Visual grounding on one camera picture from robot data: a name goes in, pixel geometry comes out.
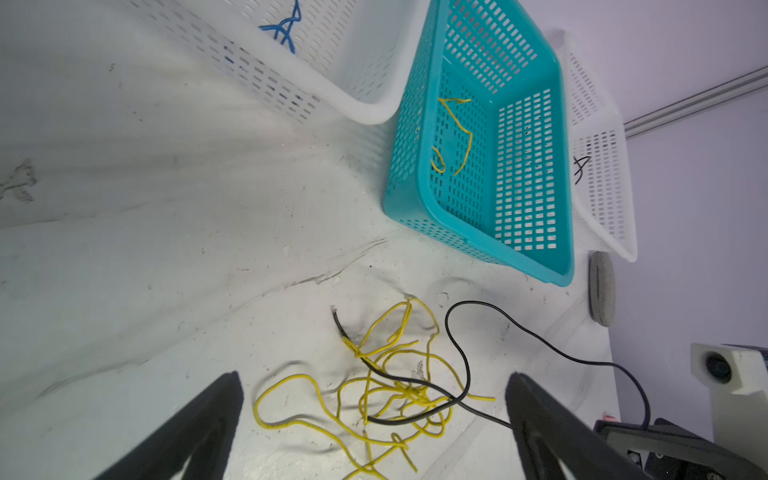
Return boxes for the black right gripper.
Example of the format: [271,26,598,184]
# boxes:
[594,419,767,479]

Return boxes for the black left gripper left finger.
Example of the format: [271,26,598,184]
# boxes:
[98,371,244,479]

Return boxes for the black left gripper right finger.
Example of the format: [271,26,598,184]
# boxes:
[506,373,648,479]

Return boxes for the cable bundle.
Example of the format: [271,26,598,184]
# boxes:
[251,296,497,480]

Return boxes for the yellow cable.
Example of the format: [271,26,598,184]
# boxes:
[430,97,475,176]

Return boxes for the blue cable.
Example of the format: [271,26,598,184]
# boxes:
[259,0,302,55]

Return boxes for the grey oval stone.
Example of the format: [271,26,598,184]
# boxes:
[588,251,616,328]

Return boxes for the white plastic basket right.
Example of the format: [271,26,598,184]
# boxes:
[549,30,638,262]

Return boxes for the white plastic basket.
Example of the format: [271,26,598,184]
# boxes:
[124,0,435,127]
[549,30,638,262]

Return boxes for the teal plastic basket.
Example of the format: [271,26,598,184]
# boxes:
[383,1,574,287]

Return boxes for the white plastic basket left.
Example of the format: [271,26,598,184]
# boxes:
[124,0,435,127]

